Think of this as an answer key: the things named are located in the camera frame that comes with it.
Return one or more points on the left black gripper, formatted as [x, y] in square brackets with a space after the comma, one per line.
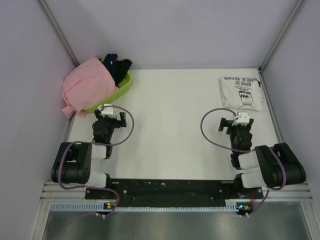
[117, 122]

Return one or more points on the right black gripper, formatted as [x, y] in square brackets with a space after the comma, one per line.
[246, 127]

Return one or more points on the pink t shirt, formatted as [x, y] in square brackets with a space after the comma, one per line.
[87, 85]

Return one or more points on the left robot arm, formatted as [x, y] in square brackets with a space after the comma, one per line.
[73, 165]

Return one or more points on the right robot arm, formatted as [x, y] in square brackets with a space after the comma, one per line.
[264, 166]

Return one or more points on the white printed folded t shirt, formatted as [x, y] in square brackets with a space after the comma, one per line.
[241, 93]

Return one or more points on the lime green plastic basket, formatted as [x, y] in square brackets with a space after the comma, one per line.
[124, 86]

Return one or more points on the black t shirt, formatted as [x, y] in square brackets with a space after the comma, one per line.
[121, 69]

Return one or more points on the navy blue t shirt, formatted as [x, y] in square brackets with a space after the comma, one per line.
[110, 63]

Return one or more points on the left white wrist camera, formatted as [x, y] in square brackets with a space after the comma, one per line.
[107, 110]

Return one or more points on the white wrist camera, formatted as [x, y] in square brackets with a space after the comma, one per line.
[241, 119]
[107, 110]

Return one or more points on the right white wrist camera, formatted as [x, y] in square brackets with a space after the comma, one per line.
[241, 119]

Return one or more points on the grey slotted cable duct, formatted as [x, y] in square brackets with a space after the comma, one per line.
[106, 207]

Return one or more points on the aluminium frame rail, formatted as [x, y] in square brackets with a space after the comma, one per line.
[72, 192]

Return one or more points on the left aluminium corner post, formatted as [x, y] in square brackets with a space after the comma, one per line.
[58, 31]

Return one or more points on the aluminium corner post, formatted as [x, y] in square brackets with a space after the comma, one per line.
[282, 34]
[58, 31]

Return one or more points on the right aluminium corner post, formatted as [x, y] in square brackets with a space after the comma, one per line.
[282, 34]

